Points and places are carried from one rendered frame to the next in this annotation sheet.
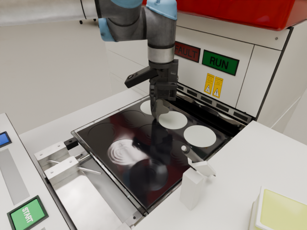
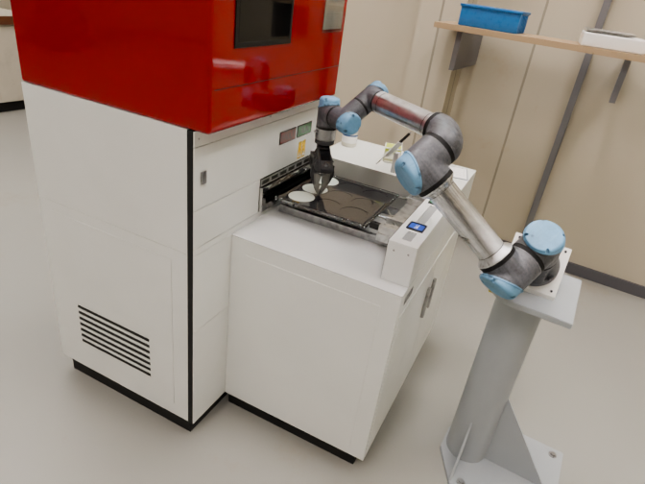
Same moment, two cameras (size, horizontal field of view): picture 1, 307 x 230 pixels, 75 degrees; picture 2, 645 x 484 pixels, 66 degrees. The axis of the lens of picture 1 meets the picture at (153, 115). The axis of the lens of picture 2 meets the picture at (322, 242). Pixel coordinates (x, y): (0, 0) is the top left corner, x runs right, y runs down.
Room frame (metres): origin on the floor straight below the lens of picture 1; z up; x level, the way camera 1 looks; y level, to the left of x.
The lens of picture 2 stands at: (1.26, 1.63, 1.64)
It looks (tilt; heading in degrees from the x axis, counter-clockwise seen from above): 28 degrees down; 245
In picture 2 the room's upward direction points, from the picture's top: 8 degrees clockwise
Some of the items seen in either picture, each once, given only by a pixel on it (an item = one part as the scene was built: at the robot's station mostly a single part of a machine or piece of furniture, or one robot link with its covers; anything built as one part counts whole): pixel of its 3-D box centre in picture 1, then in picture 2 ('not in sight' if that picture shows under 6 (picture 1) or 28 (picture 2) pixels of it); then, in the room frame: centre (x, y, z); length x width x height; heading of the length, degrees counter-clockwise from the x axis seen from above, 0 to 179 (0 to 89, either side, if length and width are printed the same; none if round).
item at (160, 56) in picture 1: (161, 52); (324, 133); (0.56, -0.02, 1.13); 0.08 x 0.08 x 0.05
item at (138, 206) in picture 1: (102, 165); (382, 209); (0.35, 0.14, 0.90); 0.38 x 0.01 x 0.01; 43
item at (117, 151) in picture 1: (151, 134); (339, 196); (0.47, 0.01, 0.90); 0.34 x 0.34 x 0.01; 43
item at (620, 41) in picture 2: not in sight; (611, 39); (-1.19, -0.45, 1.53); 0.33 x 0.32 x 0.08; 129
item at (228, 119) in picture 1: (189, 107); (290, 183); (0.63, -0.14, 0.89); 0.44 x 0.02 x 0.10; 43
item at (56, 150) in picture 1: (51, 153); (391, 229); (0.40, 0.30, 0.89); 0.08 x 0.03 x 0.03; 133
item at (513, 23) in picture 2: not in sight; (493, 18); (-0.79, -0.95, 1.55); 0.35 x 0.24 x 0.11; 129
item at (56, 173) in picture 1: (62, 169); (397, 222); (0.34, 0.24, 0.89); 0.08 x 0.03 x 0.03; 133
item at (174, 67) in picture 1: (162, 79); (322, 155); (0.55, -0.03, 1.05); 0.09 x 0.08 x 0.12; 84
